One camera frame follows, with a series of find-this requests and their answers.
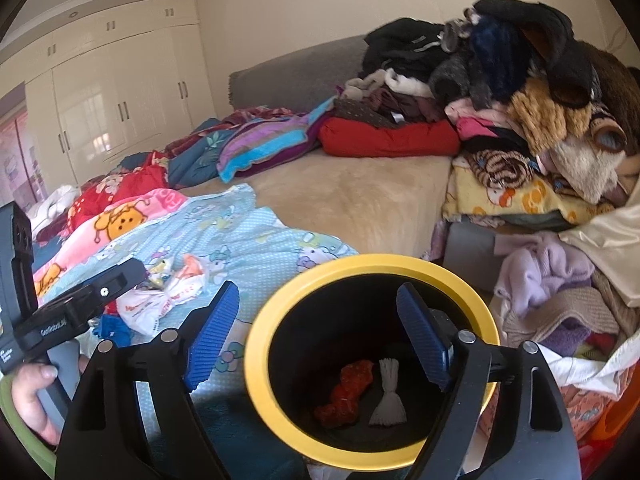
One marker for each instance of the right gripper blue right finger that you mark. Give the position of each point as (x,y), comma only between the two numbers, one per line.
(431,344)

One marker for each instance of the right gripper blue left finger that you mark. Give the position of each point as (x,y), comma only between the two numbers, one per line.
(204,332)

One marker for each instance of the yellow white snack wrapper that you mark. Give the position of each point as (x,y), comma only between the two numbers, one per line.
(160,269)

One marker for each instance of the white orange plastic bag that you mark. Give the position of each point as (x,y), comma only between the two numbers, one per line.
(144,306)

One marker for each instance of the green sleeve forearm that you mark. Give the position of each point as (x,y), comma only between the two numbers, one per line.
(24,451)

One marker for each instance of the yellow rimmed black trash bin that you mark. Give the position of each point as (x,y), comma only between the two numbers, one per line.
(336,314)

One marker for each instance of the person's left hand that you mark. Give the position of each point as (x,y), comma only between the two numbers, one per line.
(27,382)

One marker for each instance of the light blue Hello Kitty blanket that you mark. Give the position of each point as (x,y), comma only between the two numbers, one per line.
(250,246)

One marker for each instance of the blue plastic wrapper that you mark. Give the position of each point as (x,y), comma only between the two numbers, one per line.
(113,328)

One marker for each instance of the red crumpled wrapper in bin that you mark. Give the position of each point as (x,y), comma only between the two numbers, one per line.
(343,408)

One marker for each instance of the white foam net in bin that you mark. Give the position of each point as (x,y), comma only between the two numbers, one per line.
(390,410)

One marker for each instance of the beige bed sheet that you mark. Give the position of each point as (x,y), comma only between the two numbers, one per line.
(388,205)

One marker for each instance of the pink yellow bear blanket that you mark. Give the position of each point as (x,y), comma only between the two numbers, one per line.
(96,233)

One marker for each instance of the yellow cartoon blanket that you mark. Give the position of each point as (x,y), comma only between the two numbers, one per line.
(465,196)

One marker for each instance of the lavender fleece garment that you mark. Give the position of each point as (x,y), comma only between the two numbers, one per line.
(535,267)

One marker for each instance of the red floral quilt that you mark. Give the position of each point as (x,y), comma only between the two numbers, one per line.
(116,186)

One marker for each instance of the dark blue leaf quilt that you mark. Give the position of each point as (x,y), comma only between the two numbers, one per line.
(190,160)

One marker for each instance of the purple blue striped blanket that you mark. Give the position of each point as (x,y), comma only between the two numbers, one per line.
(264,144)

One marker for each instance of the red folded cushion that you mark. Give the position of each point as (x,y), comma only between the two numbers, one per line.
(349,138)

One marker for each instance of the cream satin curtain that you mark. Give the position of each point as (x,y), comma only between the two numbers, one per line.
(611,241)

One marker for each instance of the white glossy wardrobe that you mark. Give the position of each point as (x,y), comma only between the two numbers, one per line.
(126,80)

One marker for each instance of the grey upholstered headboard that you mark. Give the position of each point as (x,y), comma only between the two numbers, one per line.
(299,80)

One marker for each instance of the pile of dark clothes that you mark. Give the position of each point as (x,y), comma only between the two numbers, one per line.
(413,69)

